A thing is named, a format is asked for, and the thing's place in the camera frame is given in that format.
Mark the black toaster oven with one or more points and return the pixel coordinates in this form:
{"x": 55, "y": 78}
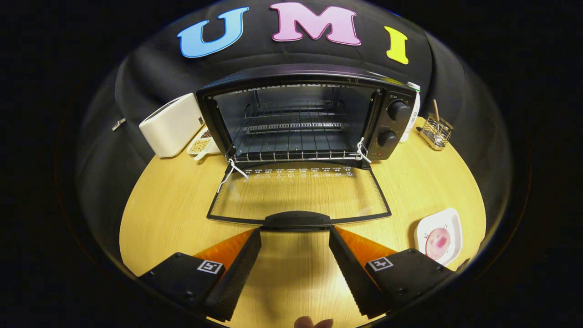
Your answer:
{"x": 396, "y": 125}

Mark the white bottle green label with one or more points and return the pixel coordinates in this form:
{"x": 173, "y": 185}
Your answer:
{"x": 413, "y": 114}

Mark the white dish of beans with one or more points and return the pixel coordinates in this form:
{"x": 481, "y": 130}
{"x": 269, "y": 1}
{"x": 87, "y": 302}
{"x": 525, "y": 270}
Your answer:
{"x": 199, "y": 146}

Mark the wooden stick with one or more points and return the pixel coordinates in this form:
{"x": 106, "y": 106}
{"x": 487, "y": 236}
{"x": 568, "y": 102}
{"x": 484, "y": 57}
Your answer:
{"x": 436, "y": 109}

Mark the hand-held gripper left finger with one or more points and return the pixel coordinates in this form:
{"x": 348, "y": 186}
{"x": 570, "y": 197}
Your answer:
{"x": 237, "y": 269}

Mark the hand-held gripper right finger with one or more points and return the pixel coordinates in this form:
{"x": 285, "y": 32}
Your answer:
{"x": 350, "y": 269}

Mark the white toaster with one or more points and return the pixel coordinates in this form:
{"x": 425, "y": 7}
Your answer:
{"x": 171, "y": 125}

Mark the silver clip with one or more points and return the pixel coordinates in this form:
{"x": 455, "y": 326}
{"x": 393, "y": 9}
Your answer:
{"x": 119, "y": 124}

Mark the white square plate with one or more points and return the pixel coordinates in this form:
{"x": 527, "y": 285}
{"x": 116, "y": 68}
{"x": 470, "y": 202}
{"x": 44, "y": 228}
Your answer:
{"x": 451, "y": 223}

